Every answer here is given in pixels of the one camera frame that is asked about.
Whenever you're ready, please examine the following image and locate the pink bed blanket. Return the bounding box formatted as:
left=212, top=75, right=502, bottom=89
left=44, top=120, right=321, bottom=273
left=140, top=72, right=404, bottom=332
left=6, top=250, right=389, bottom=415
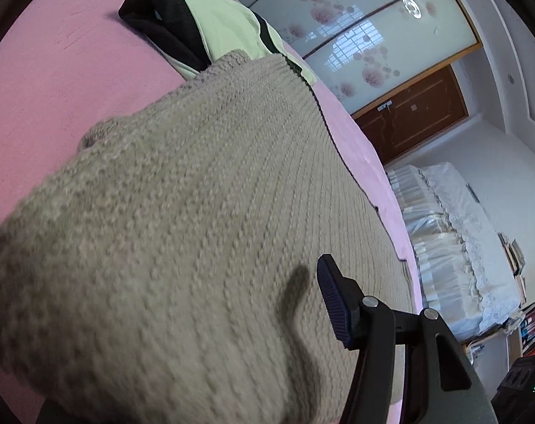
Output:
left=0, top=0, right=424, bottom=424

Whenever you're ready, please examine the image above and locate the wooden bookshelf with books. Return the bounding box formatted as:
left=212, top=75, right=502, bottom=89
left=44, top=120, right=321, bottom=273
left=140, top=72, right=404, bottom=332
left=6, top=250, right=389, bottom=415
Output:
left=464, top=296, right=535, bottom=363

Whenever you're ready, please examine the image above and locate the stack of books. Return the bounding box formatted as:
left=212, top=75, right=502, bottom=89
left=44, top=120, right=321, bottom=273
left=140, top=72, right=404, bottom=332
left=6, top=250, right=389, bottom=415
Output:
left=497, top=232, right=528, bottom=303

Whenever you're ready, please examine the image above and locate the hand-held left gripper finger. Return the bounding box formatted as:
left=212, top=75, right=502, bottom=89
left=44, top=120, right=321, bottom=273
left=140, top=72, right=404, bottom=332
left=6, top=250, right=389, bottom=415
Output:
left=316, top=254, right=500, bottom=424

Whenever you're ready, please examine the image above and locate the grey knit cardigan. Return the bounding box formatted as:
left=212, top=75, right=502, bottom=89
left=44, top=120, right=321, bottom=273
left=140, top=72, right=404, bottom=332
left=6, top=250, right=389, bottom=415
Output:
left=0, top=49, right=421, bottom=424

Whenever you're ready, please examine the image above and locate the light green and black garment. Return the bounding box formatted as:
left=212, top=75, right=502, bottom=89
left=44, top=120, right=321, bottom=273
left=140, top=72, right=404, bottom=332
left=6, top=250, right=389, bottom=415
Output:
left=118, top=0, right=317, bottom=86

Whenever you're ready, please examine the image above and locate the brown wooden door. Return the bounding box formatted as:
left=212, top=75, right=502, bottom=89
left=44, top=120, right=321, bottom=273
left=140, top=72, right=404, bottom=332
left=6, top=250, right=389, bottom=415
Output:
left=351, top=64, right=470, bottom=166

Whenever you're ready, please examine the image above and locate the floral sliding door wardrobe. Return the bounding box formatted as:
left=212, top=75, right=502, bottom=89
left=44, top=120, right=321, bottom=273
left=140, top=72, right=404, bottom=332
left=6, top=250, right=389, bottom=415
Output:
left=206, top=0, right=482, bottom=118

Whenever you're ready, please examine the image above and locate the furniture with white lace cover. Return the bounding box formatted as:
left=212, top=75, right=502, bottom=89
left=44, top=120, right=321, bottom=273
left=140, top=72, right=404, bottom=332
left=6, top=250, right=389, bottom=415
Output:
left=387, top=163, right=522, bottom=343

